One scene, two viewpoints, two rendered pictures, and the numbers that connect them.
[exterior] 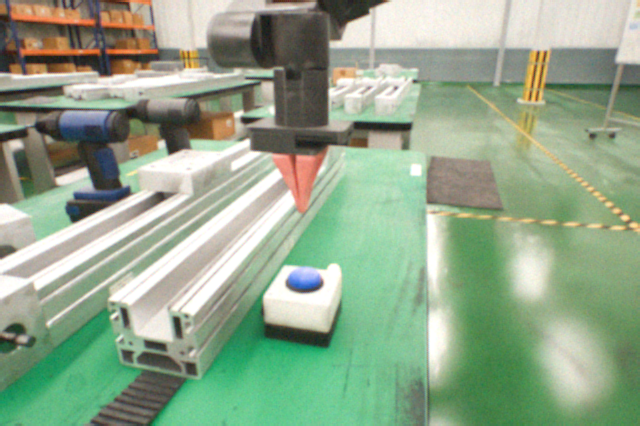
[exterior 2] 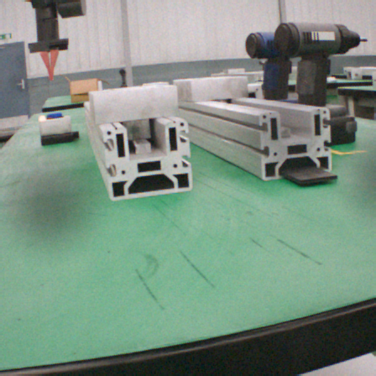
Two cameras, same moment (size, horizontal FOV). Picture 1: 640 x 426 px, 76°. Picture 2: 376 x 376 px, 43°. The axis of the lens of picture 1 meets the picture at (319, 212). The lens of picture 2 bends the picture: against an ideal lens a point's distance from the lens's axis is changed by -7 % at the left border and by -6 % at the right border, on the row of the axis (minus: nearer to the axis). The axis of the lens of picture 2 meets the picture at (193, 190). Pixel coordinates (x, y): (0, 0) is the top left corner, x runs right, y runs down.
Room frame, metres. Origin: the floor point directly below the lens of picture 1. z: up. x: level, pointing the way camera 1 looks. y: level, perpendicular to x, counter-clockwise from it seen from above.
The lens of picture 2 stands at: (1.67, -0.24, 0.92)
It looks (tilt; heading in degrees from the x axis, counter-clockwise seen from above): 14 degrees down; 153
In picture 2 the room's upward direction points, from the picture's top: 4 degrees counter-clockwise
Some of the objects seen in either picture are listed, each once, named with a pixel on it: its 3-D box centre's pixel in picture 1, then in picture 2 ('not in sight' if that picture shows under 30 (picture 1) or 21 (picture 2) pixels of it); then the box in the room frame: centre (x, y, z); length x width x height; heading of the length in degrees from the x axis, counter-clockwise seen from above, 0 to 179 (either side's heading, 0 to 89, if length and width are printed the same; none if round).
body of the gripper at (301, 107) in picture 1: (301, 105); (48, 33); (0.44, 0.02, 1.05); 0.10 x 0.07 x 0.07; 76
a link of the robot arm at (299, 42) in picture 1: (295, 41); (48, 10); (0.44, 0.02, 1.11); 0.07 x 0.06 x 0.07; 61
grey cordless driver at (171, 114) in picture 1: (161, 144); (329, 82); (1.00, 0.39, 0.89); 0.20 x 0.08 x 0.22; 85
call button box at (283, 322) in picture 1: (298, 301); (59, 128); (0.44, 0.03, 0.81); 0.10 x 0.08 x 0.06; 76
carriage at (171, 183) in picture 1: (189, 176); (209, 94); (0.79, 0.26, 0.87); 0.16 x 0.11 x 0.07; 166
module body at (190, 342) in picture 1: (280, 207); (117, 128); (0.74, 0.08, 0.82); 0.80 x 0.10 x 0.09; 166
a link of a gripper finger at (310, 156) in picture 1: (292, 171); (54, 61); (0.44, 0.03, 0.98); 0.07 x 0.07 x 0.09; 76
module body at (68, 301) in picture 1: (192, 199); (211, 118); (0.79, 0.26, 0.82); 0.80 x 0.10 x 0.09; 166
